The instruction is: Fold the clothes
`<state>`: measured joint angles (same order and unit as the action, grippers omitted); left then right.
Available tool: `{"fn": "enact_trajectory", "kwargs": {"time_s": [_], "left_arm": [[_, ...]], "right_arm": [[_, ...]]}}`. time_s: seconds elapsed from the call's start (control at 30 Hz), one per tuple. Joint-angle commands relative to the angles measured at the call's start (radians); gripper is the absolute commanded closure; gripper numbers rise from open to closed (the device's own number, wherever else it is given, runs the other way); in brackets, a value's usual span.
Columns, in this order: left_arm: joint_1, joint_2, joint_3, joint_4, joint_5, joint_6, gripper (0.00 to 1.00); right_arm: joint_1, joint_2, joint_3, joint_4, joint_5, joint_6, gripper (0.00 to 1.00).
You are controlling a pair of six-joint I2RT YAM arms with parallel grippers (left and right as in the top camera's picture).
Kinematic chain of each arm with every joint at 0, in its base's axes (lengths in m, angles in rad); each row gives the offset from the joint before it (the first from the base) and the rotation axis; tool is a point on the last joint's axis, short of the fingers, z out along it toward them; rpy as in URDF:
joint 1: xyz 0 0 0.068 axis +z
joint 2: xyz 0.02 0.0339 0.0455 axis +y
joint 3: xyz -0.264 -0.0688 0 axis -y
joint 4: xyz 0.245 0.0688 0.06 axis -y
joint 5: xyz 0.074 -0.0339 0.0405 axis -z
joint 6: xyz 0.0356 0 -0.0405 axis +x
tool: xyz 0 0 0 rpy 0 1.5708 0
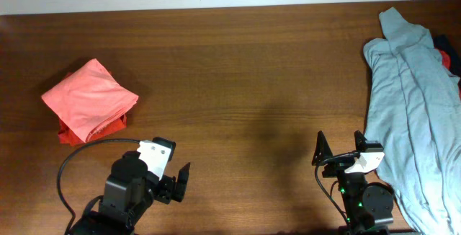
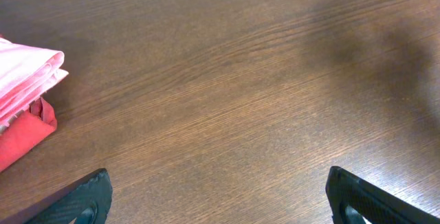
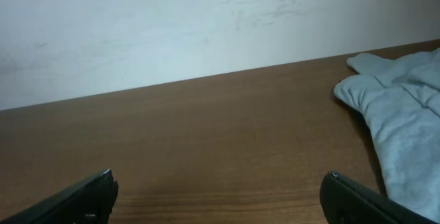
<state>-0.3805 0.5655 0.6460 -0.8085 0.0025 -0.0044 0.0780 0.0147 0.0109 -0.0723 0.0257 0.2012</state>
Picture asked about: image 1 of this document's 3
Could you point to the dark red garment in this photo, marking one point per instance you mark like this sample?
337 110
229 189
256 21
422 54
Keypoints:
450 57

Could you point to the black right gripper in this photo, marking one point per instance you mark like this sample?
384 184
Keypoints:
337 166

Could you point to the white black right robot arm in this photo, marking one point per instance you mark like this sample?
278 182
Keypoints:
367 206

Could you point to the light blue t-shirt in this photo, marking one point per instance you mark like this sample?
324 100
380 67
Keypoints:
414 112

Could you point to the red folded printed t-shirt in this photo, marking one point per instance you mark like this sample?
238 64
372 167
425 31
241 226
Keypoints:
67 136

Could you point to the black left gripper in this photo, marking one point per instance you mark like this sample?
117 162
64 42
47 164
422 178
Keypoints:
181 182

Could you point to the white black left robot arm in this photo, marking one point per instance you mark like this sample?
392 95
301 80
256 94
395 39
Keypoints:
263 184

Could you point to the salmon pink t-shirt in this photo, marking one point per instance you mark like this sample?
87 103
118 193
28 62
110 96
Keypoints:
88 98

